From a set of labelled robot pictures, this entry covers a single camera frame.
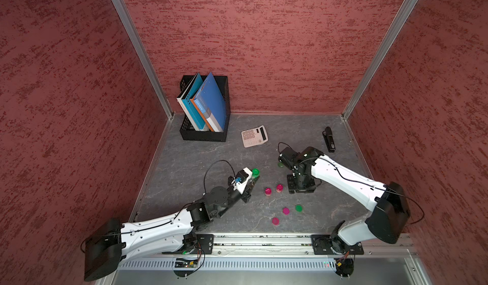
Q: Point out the pink paint jar right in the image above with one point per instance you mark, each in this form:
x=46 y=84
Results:
x=279 y=188

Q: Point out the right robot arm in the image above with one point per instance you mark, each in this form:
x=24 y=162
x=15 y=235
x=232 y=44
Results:
x=388 y=211

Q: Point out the pink paint jar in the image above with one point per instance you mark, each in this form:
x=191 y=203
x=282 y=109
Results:
x=279 y=188
x=268 y=191

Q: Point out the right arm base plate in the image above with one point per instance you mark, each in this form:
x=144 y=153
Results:
x=325 y=245

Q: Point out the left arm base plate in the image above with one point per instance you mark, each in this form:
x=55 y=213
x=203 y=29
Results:
x=202 y=244

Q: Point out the orange spine book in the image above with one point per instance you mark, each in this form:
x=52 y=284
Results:
x=207 y=127

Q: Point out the pink paint jar left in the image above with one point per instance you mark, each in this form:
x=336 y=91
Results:
x=268 y=191

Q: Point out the teal book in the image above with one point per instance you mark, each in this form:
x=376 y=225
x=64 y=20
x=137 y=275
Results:
x=188 y=88

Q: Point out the black stapler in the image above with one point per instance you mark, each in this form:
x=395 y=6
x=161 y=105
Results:
x=329 y=139

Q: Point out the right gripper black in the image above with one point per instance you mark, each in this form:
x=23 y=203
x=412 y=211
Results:
x=291 y=186

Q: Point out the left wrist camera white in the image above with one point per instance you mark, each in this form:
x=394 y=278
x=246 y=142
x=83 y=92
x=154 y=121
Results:
x=240 y=181

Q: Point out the black mesh file holder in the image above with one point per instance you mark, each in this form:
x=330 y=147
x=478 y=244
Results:
x=187 y=131

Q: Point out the blue book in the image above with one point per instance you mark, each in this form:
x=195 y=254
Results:
x=211 y=104

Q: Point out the pink calculator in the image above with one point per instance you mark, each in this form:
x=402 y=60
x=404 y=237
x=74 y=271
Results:
x=254 y=137

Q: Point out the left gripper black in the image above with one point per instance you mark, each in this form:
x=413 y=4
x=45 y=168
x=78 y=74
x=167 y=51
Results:
x=246 y=194

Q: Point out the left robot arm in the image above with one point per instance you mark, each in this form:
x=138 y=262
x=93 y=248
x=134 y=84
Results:
x=115 y=243

